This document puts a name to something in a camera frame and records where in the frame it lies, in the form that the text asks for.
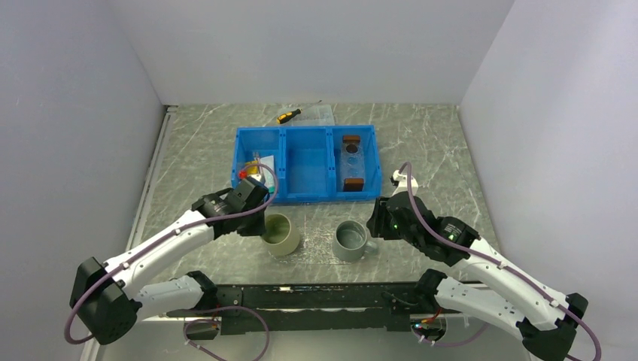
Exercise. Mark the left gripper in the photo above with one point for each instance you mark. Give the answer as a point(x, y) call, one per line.
point(258, 229)

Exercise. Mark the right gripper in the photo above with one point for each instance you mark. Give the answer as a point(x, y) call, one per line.
point(376, 223)

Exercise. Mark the grey ceramic mug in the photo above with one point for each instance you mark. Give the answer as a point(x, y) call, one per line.
point(350, 242)

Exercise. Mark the light green ceramic mug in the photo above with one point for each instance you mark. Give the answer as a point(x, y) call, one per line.
point(281, 237)

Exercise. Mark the blue three-compartment plastic bin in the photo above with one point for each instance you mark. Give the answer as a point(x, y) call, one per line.
point(307, 160)

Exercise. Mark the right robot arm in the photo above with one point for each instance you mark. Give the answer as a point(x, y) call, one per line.
point(542, 319)

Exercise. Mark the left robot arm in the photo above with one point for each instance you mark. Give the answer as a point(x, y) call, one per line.
point(110, 297)

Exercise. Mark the yellow toothpaste tube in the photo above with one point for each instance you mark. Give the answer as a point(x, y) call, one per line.
point(247, 167)

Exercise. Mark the clear toothbrush holder brown ends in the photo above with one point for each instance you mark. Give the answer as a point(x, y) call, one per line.
point(352, 164)

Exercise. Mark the yellow black screwdriver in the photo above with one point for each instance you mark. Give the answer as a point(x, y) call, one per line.
point(303, 112)

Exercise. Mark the clear plastic organizer box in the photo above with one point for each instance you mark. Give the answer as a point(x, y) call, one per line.
point(315, 115)

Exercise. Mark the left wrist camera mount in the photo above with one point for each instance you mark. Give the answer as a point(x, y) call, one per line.
point(257, 177)

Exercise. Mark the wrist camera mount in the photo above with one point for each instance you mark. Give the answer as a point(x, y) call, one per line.
point(400, 183)
point(257, 177)

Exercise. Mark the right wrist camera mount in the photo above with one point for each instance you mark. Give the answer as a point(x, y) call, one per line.
point(400, 183)

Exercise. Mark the aluminium side rail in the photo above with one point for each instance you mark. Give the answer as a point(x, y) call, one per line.
point(117, 147)

